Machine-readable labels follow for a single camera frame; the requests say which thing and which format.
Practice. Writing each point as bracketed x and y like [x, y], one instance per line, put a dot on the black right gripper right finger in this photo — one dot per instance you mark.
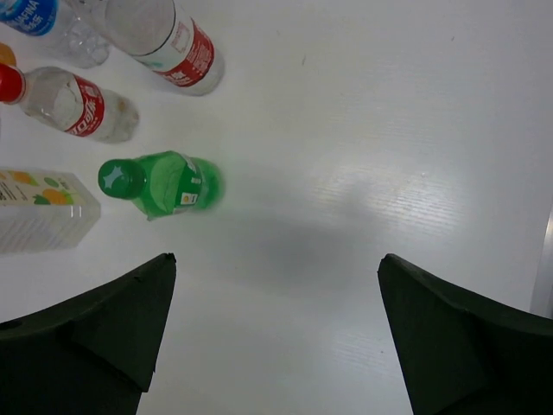
[462, 353]

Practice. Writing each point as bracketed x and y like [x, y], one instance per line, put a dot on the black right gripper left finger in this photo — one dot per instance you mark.
[94, 353]

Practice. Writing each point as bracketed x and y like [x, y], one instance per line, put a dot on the square juice-label clear bottle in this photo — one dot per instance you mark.
[44, 210]

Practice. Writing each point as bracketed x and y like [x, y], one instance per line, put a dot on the green plastic soda bottle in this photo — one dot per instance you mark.
[163, 184]

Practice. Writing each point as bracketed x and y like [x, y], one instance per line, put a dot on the small red-label cola bottle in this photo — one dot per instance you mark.
[69, 103]

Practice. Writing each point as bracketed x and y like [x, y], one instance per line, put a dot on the blue-label water bottle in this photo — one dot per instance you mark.
[58, 30]

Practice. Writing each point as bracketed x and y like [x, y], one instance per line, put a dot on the large red-label clear bottle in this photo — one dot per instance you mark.
[161, 36]

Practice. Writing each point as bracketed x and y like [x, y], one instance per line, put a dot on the orange juice bottle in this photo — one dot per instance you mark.
[7, 56]

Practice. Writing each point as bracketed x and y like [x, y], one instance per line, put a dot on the aluminium table edge rail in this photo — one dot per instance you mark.
[541, 302]

